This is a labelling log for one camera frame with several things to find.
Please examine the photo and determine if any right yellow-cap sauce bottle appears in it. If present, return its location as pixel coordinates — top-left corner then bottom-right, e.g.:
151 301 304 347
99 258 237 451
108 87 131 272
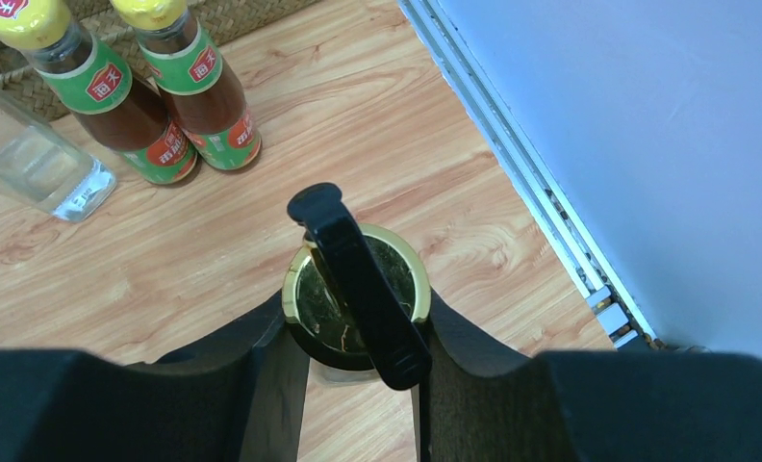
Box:
112 0 262 171

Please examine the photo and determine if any left yellow-cap sauce bottle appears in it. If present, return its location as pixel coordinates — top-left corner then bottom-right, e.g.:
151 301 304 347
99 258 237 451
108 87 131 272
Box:
0 0 198 185

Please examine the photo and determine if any brownish glass oil bottle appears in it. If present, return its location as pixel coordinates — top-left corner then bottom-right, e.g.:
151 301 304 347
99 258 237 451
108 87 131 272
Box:
281 183 432 391

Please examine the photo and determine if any clear oil bottle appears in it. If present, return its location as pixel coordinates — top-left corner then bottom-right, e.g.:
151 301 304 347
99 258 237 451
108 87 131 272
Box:
0 90 116 222

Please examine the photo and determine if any woven wicker divided tray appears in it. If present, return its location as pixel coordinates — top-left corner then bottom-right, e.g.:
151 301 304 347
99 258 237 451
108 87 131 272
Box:
0 0 321 122

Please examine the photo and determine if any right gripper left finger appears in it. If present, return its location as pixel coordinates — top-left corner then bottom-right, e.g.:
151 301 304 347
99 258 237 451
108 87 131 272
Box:
0 295 309 461

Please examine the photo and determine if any yellow-cap sauce bottle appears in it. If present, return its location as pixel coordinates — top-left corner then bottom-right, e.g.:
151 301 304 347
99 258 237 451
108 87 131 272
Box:
0 0 198 185
112 0 262 171

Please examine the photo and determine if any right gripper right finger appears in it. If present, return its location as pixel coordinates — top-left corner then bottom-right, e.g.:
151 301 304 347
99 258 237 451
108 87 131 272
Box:
413 295 762 461

